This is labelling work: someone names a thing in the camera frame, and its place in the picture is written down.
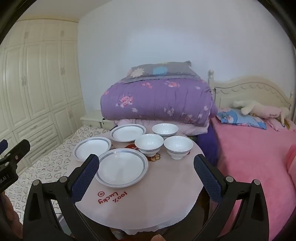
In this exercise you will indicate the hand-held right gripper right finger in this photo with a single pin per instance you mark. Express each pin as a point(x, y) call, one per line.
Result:
point(208, 179)

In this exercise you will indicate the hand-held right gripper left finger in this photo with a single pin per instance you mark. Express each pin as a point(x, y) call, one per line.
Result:
point(84, 180)

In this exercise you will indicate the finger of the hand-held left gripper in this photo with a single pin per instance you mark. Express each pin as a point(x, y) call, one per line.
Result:
point(2, 146)
point(22, 148)

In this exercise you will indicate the white plate with grey rim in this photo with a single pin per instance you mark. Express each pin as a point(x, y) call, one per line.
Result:
point(92, 148)
point(122, 166)
point(127, 132)

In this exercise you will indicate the white bowl with grey band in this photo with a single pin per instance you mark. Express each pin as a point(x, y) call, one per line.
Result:
point(178, 144)
point(164, 129)
point(149, 141)

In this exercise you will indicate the dark purple cloth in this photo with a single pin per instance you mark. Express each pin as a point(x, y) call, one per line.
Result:
point(208, 148)

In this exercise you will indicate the pink bed sheet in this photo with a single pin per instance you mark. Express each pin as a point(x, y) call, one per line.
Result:
point(249, 157)

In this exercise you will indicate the round pink table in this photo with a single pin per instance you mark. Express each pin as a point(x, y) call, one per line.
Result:
point(161, 190)

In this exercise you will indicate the pink folded blanket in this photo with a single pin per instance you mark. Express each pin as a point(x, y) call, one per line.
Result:
point(192, 128)

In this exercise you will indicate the cream nightstand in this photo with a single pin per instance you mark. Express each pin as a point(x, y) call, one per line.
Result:
point(92, 118)

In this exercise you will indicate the blue floral pillow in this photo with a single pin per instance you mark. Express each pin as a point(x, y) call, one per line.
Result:
point(231, 117)

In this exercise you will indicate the cream panelled wardrobe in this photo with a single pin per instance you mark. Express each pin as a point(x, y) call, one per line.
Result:
point(34, 81)

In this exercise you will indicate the pink pillow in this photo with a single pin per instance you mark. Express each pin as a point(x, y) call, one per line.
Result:
point(272, 122)

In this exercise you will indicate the cream plush toy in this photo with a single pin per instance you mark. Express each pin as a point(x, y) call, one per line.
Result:
point(256, 107)

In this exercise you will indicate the purple floral quilt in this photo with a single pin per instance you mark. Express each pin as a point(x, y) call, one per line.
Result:
point(157, 102)

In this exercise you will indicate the cream bed headboard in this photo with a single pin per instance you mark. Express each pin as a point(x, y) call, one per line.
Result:
point(242, 92)

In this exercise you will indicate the grey floral pillow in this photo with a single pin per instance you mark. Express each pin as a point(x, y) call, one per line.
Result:
point(148, 69)

